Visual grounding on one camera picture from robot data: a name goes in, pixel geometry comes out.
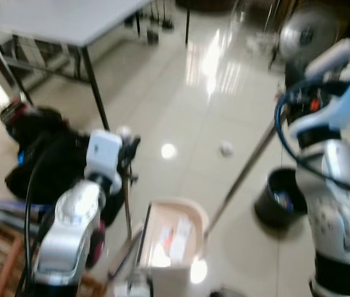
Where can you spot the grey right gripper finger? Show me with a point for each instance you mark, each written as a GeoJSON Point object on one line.
{"type": "Point", "coordinates": [329, 57]}

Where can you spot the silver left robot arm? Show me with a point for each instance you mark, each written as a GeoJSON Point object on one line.
{"type": "Point", "coordinates": [70, 229]}

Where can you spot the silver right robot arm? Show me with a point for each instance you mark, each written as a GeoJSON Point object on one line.
{"type": "Point", "coordinates": [342, 216]}

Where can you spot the grey round floor fan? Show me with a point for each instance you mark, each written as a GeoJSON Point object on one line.
{"type": "Point", "coordinates": [311, 31]}

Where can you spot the white crumpled paper ball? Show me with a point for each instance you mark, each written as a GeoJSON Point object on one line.
{"type": "Point", "coordinates": [226, 149]}

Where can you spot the black bag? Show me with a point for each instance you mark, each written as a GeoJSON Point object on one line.
{"type": "Point", "coordinates": [39, 142]}

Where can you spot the black and pink object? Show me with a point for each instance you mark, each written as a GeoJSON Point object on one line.
{"type": "Point", "coordinates": [98, 244]}

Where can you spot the black bucket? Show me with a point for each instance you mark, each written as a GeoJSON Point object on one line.
{"type": "Point", "coordinates": [274, 204]}

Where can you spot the small black box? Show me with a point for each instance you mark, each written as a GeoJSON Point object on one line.
{"type": "Point", "coordinates": [152, 36]}

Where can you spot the grey table with black legs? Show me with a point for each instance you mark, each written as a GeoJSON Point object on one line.
{"type": "Point", "coordinates": [57, 18]}

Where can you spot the brown wicker basket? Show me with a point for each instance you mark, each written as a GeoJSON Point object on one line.
{"type": "Point", "coordinates": [2, 266]}

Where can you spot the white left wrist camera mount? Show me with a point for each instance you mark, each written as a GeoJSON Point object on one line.
{"type": "Point", "coordinates": [104, 151]}

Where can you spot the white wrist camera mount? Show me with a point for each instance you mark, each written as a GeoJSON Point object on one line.
{"type": "Point", "coordinates": [348, 99]}
{"type": "Point", "coordinates": [104, 151]}

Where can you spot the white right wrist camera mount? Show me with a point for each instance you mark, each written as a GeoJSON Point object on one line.
{"type": "Point", "coordinates": [348, 99]}

